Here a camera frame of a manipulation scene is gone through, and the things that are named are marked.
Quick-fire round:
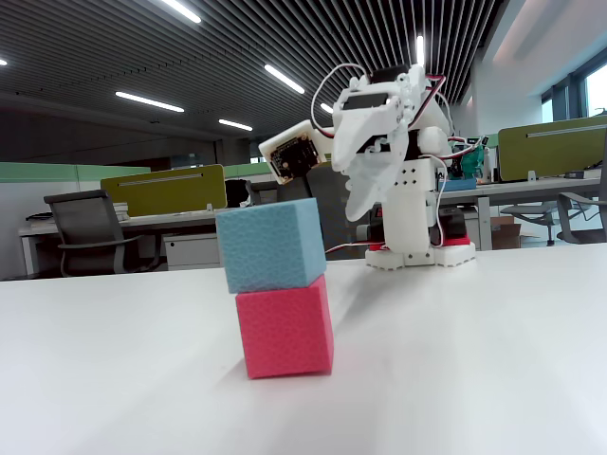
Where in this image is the teal green object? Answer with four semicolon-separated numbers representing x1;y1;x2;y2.
456;144;490;182

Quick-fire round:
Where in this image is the white office desk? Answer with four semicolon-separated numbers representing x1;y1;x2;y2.
434;176;607;252
18;207;224;277

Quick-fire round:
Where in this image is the white red servo cable loop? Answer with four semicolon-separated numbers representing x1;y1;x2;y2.
309;64;369;141

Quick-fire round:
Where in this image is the grey mesh office chair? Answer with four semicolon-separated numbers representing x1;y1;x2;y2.
500;202;557;247
555;141;607;246
43;189;160;279

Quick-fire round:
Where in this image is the dark grey office chair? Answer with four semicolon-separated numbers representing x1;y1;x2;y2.
246;163;369;263

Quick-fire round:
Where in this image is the blue tray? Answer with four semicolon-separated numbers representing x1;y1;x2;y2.
438;178;478;193

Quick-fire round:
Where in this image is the blue foam cube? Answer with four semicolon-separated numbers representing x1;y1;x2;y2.
215;197;328;295

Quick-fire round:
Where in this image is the white cased camera board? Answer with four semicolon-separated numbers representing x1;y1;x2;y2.
257;118;334;186

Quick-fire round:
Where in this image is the brown cardboard box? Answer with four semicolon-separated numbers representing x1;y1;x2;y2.
489;215;524;251

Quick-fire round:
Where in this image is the red black servo cable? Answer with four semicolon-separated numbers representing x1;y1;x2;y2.
411;74;451;130

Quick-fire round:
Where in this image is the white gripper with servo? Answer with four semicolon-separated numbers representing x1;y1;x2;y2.
329;64;432;224

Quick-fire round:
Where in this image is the black bag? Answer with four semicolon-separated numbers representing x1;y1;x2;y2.
223;178;252;209

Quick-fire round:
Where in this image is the olive green desk divider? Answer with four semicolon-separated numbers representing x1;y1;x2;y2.
99;164;227;218
496;117;607;184

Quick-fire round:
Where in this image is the red foam cube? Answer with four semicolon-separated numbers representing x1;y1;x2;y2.
235;274;335;380

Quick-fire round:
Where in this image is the white drawer cabinet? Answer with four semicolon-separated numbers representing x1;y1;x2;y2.
162;232;223;271

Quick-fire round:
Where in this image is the light green partition wall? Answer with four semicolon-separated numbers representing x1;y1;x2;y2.
0;161;153;184

